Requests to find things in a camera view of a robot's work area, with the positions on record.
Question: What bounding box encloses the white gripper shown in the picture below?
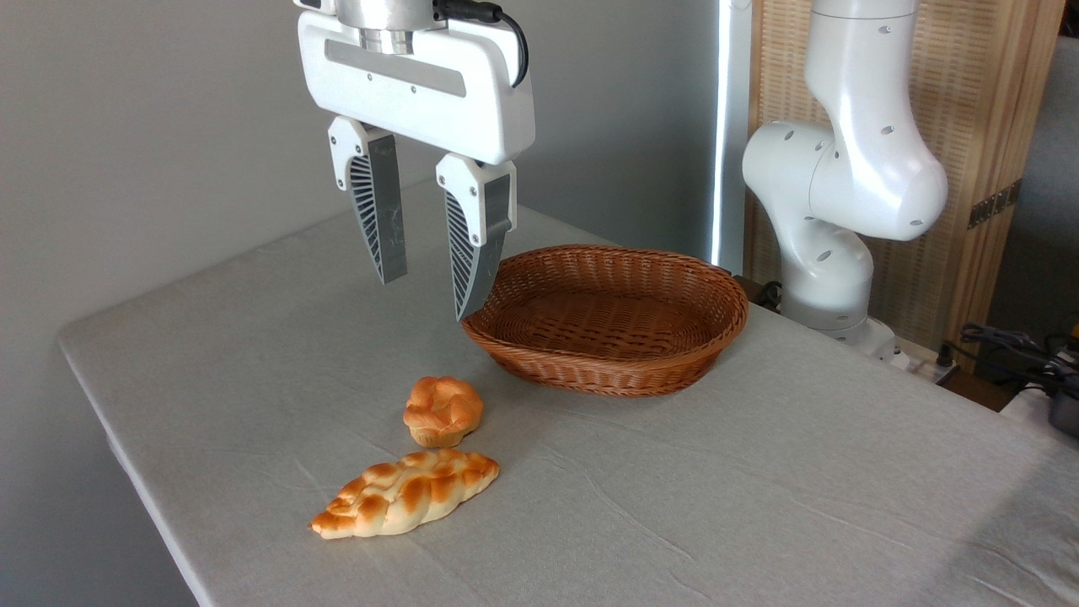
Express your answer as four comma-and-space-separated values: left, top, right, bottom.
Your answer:
297, 10, 537, 323

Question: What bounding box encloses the round braided bread roll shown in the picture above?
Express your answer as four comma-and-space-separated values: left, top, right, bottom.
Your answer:
403, 376, 486, 449

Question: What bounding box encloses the brown wicker basket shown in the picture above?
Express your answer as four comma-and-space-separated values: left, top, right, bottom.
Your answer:
460, 244, 750, 398

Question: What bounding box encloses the long braided bread loaf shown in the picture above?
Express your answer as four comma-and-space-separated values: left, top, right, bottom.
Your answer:
309, 448, 501, 540

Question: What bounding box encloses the grey tablecloth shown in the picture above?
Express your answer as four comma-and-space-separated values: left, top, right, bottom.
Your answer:
57, 177, 1079, 607

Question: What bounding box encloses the white power strip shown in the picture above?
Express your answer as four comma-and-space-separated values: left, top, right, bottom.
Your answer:
892, 336, 964, 387

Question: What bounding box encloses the black screen hinge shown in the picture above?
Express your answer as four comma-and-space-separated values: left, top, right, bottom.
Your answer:
967, 178, 1023, 230

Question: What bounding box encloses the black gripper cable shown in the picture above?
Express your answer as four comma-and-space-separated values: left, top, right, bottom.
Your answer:
433, 0, 531, 89

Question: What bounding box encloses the white vertical post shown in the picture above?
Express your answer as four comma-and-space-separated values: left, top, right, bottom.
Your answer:
710, 0, 754, 276

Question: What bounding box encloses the black base cable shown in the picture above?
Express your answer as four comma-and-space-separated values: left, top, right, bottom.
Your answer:
732, 273, 785, 314

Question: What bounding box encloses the black cable bundle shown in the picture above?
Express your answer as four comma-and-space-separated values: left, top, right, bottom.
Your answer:
942, 322, 1079, 399

